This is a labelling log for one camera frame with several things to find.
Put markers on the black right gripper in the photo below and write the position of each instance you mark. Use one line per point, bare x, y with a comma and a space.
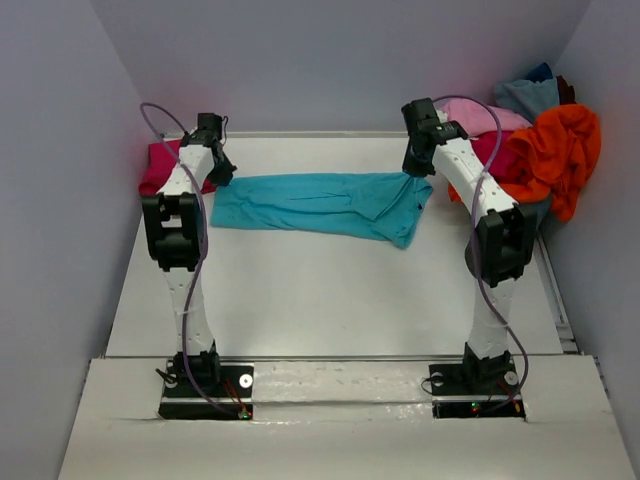
414, 167

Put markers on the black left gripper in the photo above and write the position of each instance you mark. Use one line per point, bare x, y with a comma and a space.
224, 175

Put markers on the turquoise t-shirt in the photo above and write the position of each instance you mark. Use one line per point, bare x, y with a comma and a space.
373, 206

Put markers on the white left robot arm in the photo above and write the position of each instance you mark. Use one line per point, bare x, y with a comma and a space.
176, 227

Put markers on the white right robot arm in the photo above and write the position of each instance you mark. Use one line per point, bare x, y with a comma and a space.
486, 351

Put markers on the folded magenta t-shirt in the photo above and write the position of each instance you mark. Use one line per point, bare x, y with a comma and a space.
165, 176

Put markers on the pink t-shirt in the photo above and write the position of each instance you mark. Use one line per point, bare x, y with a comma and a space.
477, 120

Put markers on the magenta t-shirt in pile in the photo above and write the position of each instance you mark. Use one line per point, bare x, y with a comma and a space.
504, 166

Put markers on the grey-blue t-shirt at back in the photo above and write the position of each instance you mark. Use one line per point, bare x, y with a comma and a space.
527, 98

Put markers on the orange t-shirt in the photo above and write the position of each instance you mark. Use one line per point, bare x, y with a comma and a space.
556, 157

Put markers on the dark blue t-shirt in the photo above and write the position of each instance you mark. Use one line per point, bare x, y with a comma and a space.
540, 73

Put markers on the slate blue t-shirt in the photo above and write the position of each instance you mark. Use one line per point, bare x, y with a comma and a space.
542, 210

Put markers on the maroon t-shirt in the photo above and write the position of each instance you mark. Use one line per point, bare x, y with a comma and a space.
566, 92

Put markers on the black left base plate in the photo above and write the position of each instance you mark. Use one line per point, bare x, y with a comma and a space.
230, 399

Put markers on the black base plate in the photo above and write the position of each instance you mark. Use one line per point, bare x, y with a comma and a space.
453, 398
230, 399

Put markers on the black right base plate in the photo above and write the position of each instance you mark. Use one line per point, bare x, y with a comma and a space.
453, 398

